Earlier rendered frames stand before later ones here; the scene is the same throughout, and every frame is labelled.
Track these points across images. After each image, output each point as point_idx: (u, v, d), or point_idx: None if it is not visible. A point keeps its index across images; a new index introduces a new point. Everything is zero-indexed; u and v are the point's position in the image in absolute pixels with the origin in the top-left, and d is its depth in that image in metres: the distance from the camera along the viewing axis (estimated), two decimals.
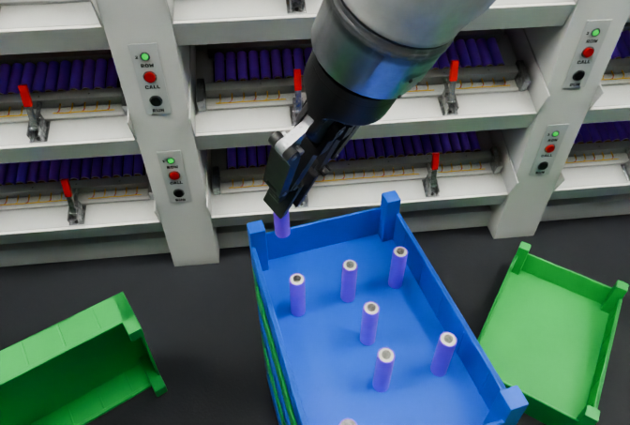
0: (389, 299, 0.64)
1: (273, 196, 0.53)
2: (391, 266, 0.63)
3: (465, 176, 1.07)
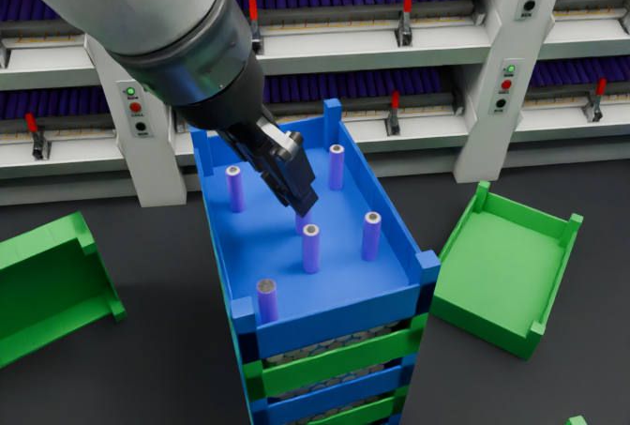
0: (328, 199, 0.66)
1: None
2: (329, 166, 0.65)
3: (427, 117, 1.08)
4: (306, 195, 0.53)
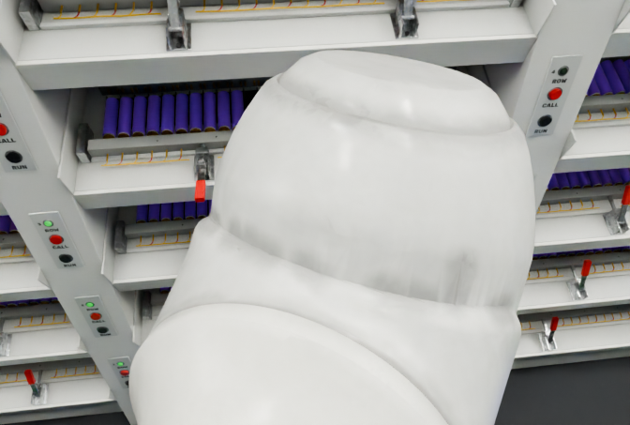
0: None
1: None
2: None
3: None
4: None
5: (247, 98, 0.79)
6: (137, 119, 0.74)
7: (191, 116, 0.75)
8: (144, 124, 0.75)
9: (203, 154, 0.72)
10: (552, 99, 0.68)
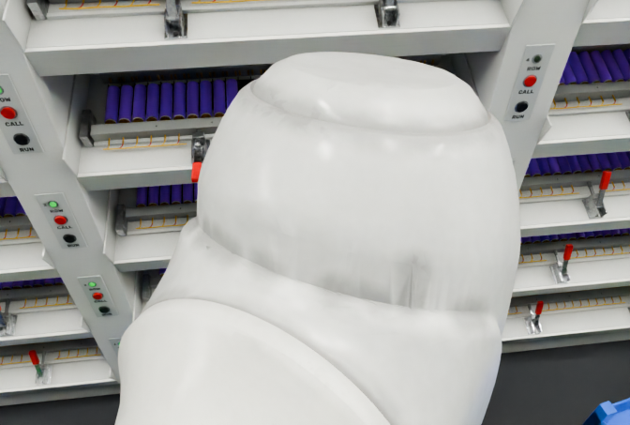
0: None
1: None
2: None
3: None
4: None
5: (241, 86, 0.83)
6: (137, 106, 0.78)
7: (188, 103, 0.79)
8: (144, 111, 0.79)
9: (200, 138, 0.76)
10: (528, 86, 0.72)
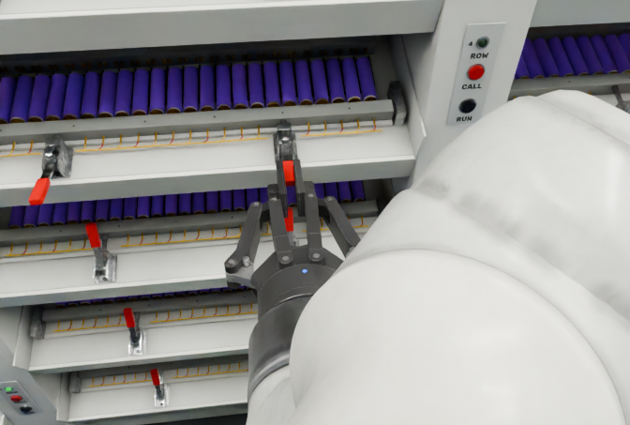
0: None
1: (267, 191, 0.54)
2: (126, 93, 0.63)
3: None
4: (313, 189, 0.54)
5: None
6: None
7: (49, 101, 0.62)
8: None
9: (55, 146, 0.59)
10: (473, 79, 0.55)
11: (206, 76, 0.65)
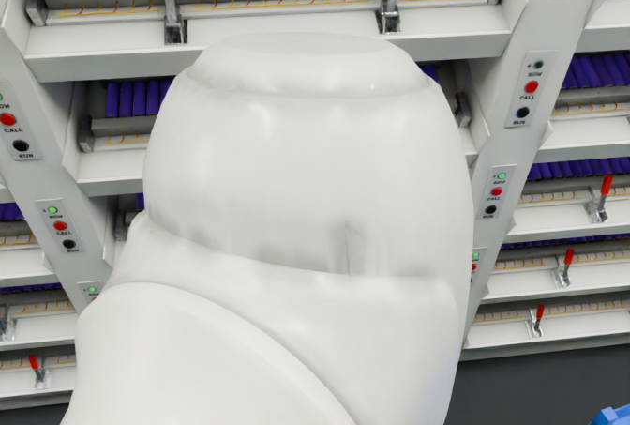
0: None
1: None
2: None
3: None
4: None
5: None
6: (137, 103, 0.79)
7: None
8: (144, 107, 0.79)
9: None
10: (529, 92, 0.72)
11: None
